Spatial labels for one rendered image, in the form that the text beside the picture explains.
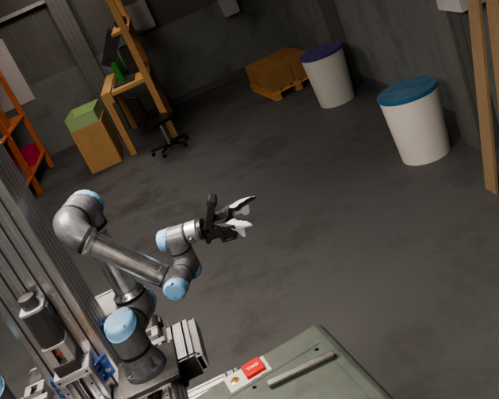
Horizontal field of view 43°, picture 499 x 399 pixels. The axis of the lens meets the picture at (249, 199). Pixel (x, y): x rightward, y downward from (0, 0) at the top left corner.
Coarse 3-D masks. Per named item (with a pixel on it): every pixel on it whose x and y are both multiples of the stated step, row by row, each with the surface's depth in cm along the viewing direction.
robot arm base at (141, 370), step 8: (152, 344) 219; (144, 352) 213; (152, 352) 216; (160, 352) 219; (128, 360) 212; (136, 360) 212; (144, 360) 213; (152, 360) 215; (160, 360) 217; (128, 368) 215; (136, 368) 213; (144, 368) 213; (152, 368) 214; (160, 368) 216; (128, 376) 216; (136, 376) 213; (144, 376) 213; (152, 376) 214; (136, 384) 215
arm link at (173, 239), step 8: (160, 232) 209; (168, 232) 207; (176, 232) 206; (184, 232) 205; (160, 240) 207; (168, 240) 206; (176, 240) 206; (184, 240) 205; (160, 248) 208; (168, 248) 208; (176, 248) 207; (184, 248) 208
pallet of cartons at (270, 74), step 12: (288, 48) 945; (264, 60) 940; (276, 60) 907; (288, 60) 878; (252, 72) 919; (264, 72) 873; (276, 72) 864; (288, 72) 869; (300, 72) 873; (252, 84) 957; (264, 84) 895; (276, 84) 869; (288, 84) 874; (300, 84) 876; (276, 96) 870
